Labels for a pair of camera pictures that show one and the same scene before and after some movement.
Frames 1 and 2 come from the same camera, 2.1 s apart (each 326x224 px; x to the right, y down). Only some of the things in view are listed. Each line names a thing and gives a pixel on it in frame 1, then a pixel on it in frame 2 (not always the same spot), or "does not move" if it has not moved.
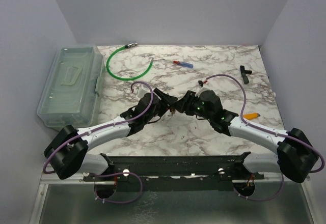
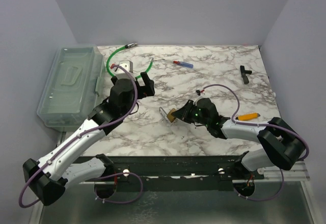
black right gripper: (185, 104) to (184, 113)
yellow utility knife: (251, 116) does not move
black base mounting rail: (170, 173) does not move
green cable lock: (126, 46) does not move
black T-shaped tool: (243, 73) does not move
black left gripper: (167, 102) to (146, 90)
